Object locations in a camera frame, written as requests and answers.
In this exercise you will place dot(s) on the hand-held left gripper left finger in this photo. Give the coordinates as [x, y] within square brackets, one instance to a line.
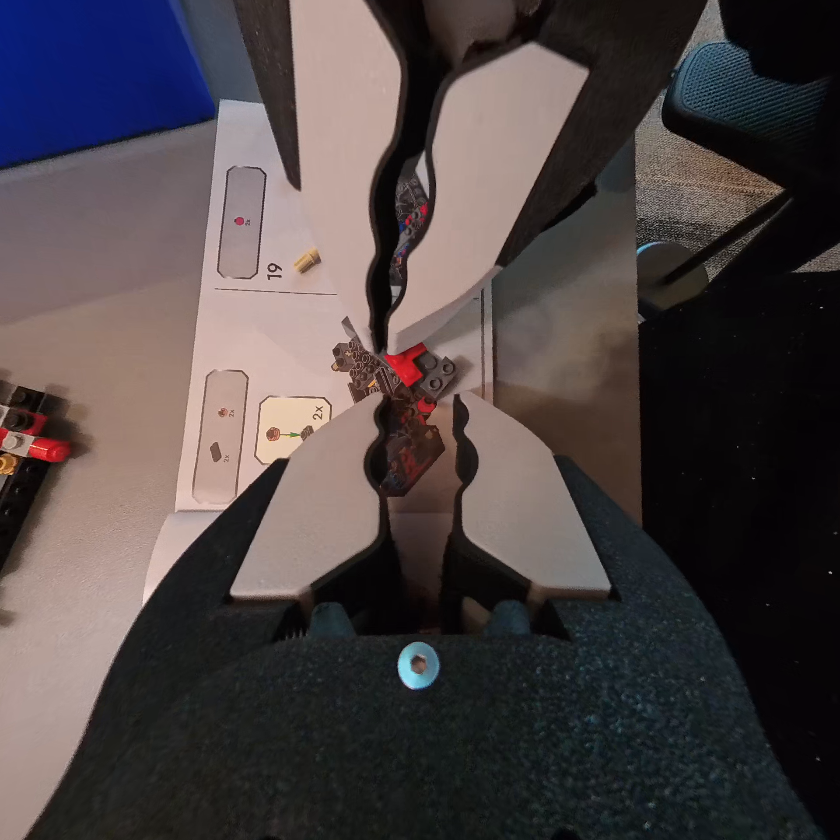
[308, 518]

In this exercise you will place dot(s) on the small red lego plate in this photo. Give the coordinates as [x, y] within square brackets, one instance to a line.
[401, 367]

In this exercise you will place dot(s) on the black lego car chassis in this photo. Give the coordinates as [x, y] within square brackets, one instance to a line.
[19, 420]

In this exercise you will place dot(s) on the tan lego peg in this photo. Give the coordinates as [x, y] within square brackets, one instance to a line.
[306, 260]

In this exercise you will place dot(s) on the dark grey lego assembly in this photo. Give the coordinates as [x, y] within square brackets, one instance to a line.
[358, 361]

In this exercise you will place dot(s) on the lego instruction booklet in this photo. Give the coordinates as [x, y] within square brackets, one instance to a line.
[262, 328]

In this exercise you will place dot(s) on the black mesh chair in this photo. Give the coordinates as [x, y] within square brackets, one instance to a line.
[741, 85]

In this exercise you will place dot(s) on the blue plastic bin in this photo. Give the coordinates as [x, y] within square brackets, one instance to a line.
[85, 72]

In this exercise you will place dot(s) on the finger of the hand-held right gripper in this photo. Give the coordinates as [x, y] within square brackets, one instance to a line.
[492, 164]
[341, 131]

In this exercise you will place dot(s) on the person's black printed clothing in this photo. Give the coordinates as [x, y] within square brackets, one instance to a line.
[741, 492]

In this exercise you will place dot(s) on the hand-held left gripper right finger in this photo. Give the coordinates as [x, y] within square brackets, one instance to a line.
[525, 512]

